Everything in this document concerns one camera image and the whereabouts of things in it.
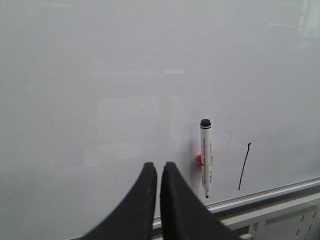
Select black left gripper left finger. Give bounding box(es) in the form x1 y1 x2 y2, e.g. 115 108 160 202
82 162 158 240

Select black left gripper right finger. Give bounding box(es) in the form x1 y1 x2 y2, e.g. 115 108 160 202
160 162 240 240

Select red round magnet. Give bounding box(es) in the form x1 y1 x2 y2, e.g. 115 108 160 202
195 154 202 170

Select white whiteboard marker pen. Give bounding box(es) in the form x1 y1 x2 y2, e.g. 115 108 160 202
200 119 213 199

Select white perforated metal panel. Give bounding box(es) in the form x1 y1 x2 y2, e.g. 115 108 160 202
254 205 320 240

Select white metal stand frame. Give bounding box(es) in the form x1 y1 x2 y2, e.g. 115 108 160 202
221 193 320 240

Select whiteboard with aluminium frame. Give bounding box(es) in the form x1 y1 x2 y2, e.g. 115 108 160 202
0 0 320 240

